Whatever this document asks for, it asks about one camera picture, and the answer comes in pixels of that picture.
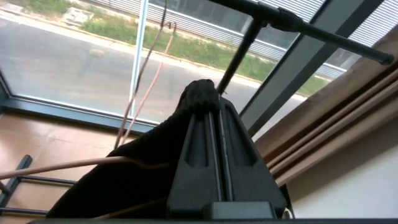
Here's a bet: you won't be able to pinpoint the brown curtain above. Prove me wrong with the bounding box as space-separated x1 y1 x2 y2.
254 26 398 188

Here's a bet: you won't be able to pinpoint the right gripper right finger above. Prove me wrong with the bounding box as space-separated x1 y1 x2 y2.
216 96 288 219

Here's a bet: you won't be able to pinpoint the black clothes rack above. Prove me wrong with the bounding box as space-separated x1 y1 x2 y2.
0 0 396 217

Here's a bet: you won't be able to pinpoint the black shorts with white stripes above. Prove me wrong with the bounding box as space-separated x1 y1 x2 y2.
46 78 223 219

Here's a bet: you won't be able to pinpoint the window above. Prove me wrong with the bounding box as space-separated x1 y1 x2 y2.
0 0 398 139

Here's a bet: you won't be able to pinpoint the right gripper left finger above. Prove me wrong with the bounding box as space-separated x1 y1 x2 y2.
165 110 223 219

